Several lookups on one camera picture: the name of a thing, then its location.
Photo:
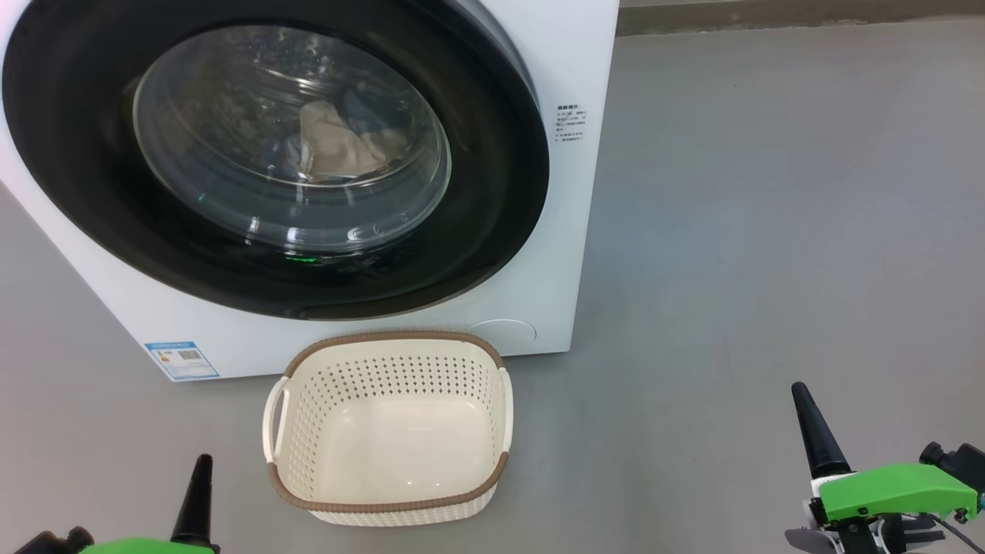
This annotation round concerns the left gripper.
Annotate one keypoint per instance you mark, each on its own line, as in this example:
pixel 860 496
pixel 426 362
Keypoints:
pixel 138 548

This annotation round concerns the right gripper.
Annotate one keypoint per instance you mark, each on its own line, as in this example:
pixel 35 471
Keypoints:
pixel 893 492

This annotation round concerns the black round washer door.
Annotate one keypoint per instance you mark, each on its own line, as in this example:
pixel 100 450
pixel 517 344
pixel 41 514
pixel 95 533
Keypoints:
pixel 77 154

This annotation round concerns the cream and blue garment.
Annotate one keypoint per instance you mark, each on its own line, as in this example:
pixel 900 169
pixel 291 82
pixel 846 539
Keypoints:
pixel 338 146

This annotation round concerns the white front-load washing machine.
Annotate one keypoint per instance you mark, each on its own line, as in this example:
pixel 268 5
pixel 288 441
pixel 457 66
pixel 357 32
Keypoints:
pixel 539 292

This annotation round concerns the blue energy label sticker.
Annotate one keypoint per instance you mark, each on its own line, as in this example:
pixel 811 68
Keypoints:
pixel 182 360

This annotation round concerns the cream perforated laundry basket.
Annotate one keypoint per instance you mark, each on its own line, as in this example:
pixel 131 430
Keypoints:
pixel 392 438

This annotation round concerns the round filter cover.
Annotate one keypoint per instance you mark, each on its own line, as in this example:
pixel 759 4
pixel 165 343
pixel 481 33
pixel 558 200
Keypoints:
pixel 500 332

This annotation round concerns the printed text label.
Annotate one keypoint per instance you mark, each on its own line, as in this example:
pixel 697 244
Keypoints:
pixel 572 125

